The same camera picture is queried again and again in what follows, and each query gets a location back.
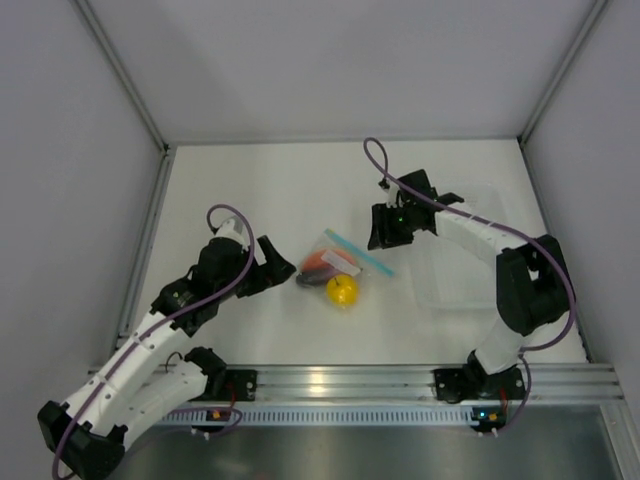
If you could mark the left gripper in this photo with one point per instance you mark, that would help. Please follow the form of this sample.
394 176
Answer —
275 271

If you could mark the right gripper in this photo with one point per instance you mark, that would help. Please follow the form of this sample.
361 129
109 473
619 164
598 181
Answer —
383 235

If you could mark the clear zip top bag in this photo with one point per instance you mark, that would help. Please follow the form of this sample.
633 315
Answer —
369 272

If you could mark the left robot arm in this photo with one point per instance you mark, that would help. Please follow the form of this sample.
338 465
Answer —
92 430

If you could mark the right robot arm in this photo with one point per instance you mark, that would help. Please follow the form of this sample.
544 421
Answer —
532 285

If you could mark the orange fake fruit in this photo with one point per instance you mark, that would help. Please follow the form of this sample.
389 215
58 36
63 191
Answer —
314 260

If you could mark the purple fake eggplant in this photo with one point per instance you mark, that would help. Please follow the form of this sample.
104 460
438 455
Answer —
315 277

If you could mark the clear plastic basket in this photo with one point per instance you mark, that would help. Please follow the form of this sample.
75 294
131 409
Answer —
444 275

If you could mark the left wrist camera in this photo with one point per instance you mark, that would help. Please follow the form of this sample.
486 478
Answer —
233 229

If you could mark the white slotted cable duct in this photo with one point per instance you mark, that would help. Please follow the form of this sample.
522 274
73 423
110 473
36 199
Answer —
334 415

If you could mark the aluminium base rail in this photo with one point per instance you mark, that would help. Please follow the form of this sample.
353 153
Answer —
552 384

